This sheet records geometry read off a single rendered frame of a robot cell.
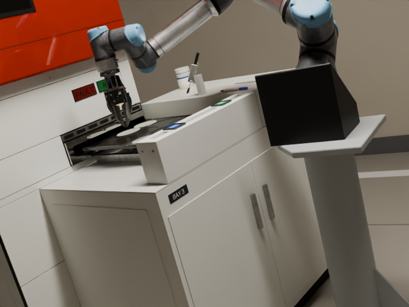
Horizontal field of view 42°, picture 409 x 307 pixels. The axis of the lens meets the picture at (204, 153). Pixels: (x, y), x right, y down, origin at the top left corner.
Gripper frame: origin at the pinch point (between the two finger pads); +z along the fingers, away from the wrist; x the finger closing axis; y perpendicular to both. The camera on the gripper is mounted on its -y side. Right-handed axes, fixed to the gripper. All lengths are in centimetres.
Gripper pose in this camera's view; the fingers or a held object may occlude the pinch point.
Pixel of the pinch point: (125, 123)
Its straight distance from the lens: 200.4
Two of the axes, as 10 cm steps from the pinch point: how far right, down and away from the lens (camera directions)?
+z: 2.5, 9.4, 2.5
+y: 0.9, 2.4, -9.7
